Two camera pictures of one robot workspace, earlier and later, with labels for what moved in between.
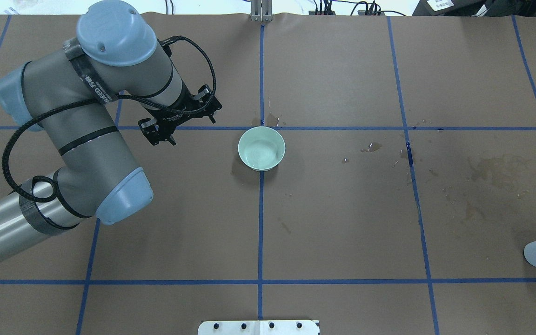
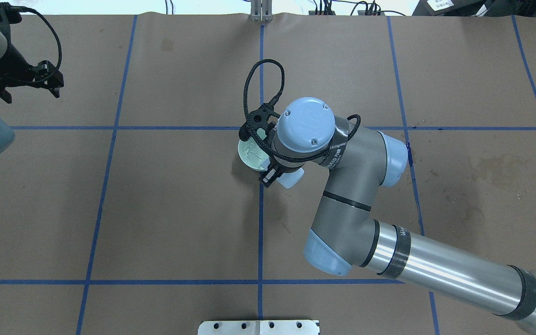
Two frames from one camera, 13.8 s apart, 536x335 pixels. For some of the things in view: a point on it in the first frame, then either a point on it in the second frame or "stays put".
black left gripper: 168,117 -> 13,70
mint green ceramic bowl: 261,148 stays put
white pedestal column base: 258,327 stays put
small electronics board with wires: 373,10 stays put
